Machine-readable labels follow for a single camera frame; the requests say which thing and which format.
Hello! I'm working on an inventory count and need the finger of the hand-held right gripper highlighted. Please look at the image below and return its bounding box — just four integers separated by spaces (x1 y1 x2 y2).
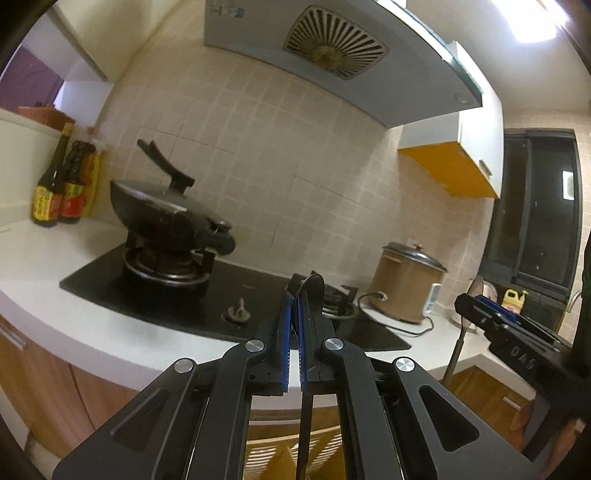
455 294 505 341
478 295 572 348

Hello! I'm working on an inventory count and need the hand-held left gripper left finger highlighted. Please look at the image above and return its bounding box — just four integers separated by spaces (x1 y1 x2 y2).
52 292 296 480

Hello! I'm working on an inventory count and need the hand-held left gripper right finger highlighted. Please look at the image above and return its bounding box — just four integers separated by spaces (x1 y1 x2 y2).
298 287 541 480

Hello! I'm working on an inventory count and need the dark metal spoon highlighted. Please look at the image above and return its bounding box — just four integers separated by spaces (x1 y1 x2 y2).
441 275 485 386
294 273 325 480

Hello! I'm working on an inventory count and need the beige plastic basket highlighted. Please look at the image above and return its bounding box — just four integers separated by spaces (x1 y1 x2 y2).
245 425 345 480

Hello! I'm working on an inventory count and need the yellow oil bottle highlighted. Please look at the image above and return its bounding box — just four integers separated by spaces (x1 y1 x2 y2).
502 288 529 319

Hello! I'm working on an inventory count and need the metal stove knob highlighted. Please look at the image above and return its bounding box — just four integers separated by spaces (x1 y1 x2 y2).
223 299 251 324

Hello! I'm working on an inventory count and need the brown rice cooker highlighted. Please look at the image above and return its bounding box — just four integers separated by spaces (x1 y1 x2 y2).
369 241 448 324

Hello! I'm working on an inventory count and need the dark window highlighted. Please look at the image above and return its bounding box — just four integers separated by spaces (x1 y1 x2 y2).
480 129 583 333

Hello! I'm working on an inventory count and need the black glass gas stove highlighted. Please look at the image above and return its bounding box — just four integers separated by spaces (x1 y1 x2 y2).
60 247 411 352

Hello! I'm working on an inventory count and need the black wok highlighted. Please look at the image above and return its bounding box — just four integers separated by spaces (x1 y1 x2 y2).
111 182 237 254

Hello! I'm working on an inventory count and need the wooden base cabinet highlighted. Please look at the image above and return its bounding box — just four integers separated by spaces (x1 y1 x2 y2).
0 316 536 480

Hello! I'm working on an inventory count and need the red label sauce bottle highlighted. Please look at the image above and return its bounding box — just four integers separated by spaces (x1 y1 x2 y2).
59 141 95 224

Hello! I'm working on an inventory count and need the tall dark soy sauce bottle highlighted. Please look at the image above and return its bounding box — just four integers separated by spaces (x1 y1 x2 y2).
31 122 75 227

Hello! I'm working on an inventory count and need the ceiling light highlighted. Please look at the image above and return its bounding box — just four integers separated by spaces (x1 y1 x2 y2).
510 0 559 44

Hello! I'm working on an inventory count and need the grey range hood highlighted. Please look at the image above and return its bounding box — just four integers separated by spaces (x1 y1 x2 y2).
203 0 483 127

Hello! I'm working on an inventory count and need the black power cable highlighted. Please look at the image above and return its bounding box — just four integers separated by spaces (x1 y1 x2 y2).
358 292 435 337

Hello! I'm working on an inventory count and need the white and orange wall cabinet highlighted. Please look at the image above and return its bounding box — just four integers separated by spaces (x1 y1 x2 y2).
398 41 505 200

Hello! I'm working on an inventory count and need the wok lid with black handle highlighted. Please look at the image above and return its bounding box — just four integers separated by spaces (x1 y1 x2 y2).
110 139 218 217

